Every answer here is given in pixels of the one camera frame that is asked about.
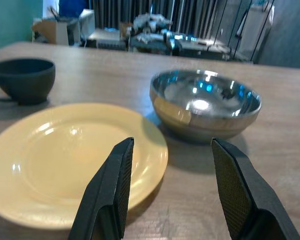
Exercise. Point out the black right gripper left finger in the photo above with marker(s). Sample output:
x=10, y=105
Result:
x=107, y=190

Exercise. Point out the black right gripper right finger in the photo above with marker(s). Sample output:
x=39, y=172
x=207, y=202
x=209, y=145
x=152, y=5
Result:
x=242, y=190

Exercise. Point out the yellow plate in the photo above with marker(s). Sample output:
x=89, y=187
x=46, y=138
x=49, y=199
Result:
x=52, y=160

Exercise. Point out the stainless steel bowl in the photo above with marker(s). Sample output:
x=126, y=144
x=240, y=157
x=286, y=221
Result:
x=202, y=110

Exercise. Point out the grey flat box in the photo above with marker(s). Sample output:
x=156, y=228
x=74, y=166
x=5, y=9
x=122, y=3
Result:
x=106, y=37

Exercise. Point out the black cart with clutter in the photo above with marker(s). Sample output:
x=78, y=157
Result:
x=165, y=40

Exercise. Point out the white upright panel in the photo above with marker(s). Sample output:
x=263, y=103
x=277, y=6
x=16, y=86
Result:
x=257, y=27

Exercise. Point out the white cabinet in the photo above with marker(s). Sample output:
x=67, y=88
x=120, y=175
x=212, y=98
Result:
x=86, y=27

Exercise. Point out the open cardboard box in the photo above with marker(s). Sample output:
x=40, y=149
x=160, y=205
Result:
x=51, y=31

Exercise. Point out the blue container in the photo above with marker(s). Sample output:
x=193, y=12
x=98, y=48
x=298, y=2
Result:
x=72, y=8

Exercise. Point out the dark striped curtain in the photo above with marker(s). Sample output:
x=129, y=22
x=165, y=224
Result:
x=190, y=12

